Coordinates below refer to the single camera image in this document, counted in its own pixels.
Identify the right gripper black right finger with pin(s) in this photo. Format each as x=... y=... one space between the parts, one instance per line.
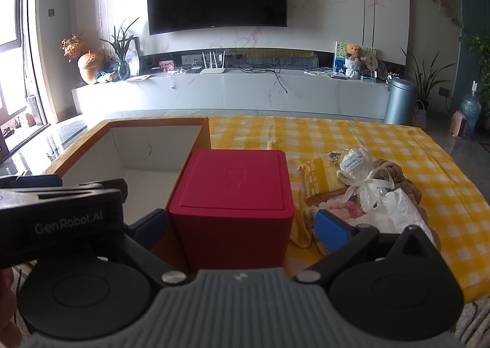
x=391 y=285

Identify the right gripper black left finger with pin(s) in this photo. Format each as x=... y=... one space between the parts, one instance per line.
x=91 y=297

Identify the white cloth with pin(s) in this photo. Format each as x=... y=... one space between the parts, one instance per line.
x=393 y=214

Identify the brown knitted soft toy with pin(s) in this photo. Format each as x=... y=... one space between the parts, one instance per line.
x=398 y=175

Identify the pink fluffy cloth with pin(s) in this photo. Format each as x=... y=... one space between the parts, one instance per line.
x=345 y=211

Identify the yellow checkered tablecloth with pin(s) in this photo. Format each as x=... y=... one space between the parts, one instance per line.
x=457 y=212

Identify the clear gift bag with ribbon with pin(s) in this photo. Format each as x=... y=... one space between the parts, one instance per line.
x=369 y=183

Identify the white open cardboard box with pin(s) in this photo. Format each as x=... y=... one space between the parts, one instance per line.
x=148 y=153

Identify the yellow checkered folded cloth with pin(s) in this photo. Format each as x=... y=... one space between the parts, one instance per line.
x=320 y=176

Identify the orange acorn shaped vase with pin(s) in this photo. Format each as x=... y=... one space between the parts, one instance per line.
x=89 y=65

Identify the red square box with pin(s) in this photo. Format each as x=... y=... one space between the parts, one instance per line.
x=233 y=209

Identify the woven basket bag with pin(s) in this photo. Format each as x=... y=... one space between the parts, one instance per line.
x=419 y=118

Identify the dried yellow flowers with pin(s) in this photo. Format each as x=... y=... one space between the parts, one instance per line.
x=74 y=47

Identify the pink small heater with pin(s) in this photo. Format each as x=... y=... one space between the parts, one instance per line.
x=459 y=124

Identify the grey metal trash bin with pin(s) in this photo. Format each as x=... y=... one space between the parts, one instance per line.
x=401 y=102

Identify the green aloe plant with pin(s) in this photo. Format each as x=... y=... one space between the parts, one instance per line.
x=120 y=42

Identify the blue water bottle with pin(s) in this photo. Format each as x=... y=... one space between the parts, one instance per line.
x=471 y=107

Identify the tall green potted plant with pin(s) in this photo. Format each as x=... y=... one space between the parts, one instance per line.
x=424 y=75

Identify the white marble tv cabinet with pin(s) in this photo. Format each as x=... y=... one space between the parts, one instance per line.
x=288 y=91

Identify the white wifi router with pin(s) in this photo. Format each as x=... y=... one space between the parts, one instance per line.
x=214 y=63

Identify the brown teddy bear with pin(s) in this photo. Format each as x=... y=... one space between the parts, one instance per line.
x=353 y=63

